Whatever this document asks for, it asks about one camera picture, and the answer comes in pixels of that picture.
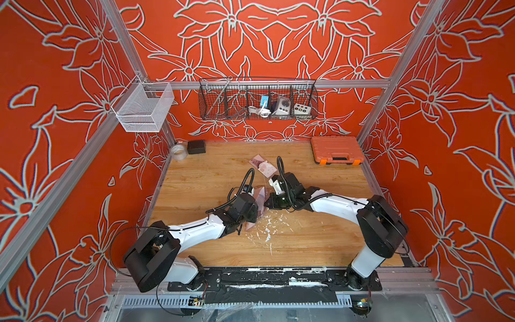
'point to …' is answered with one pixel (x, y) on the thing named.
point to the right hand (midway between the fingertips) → (260, 205)
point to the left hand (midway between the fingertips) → (255, 206)
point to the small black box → (196, 147)
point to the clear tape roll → (179, 152)
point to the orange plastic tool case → (337, 149)
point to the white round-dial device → (283, 106)
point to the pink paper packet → (263, 166)
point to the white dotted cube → (301, 109)
